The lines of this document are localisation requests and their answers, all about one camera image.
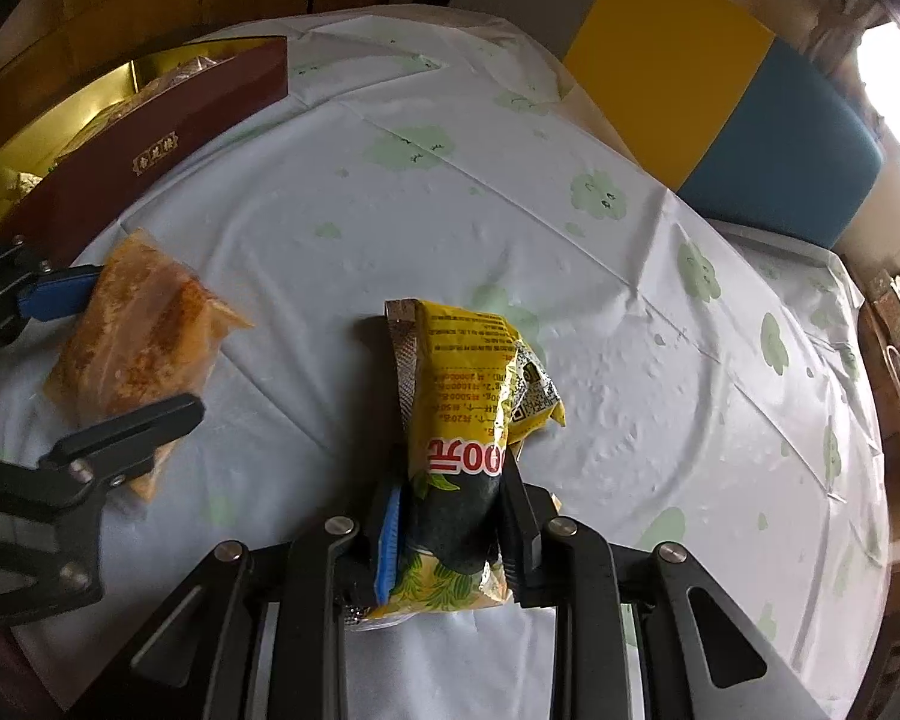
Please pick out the clear packet of orange snack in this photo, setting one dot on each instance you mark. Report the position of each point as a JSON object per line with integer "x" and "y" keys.
{"x": 142, "y": 322}

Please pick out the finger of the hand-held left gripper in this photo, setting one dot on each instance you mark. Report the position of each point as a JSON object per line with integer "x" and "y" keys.
{"x": 127, "y": 435}
{"x": 56, "y": 292}

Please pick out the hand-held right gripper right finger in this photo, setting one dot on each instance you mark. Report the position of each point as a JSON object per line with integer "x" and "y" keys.
{"x": 517, "y": 532}

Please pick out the wooden side table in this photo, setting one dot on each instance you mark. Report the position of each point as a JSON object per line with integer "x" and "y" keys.
{"x": 892, "y": 390}

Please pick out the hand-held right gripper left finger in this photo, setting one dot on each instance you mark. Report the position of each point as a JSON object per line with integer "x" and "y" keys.
{"x": 386, "y": 547}

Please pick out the grey yellow blue chair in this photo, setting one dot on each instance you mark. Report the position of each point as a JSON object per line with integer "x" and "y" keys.
{"x": 667, "y": 75}

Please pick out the gold tin box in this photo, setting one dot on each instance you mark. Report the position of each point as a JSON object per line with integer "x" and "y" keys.
{"x": 195, "y": 97}

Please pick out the yellow snack packet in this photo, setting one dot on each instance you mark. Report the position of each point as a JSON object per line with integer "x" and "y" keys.
{"x": 465, "y": 390}

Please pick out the patterned curtain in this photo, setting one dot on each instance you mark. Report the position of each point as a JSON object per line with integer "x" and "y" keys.
{"x": 832, "y": 37}

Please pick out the white green-print tablecloth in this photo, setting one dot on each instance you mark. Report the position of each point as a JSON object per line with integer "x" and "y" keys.
{"x": 495, "y": 202}

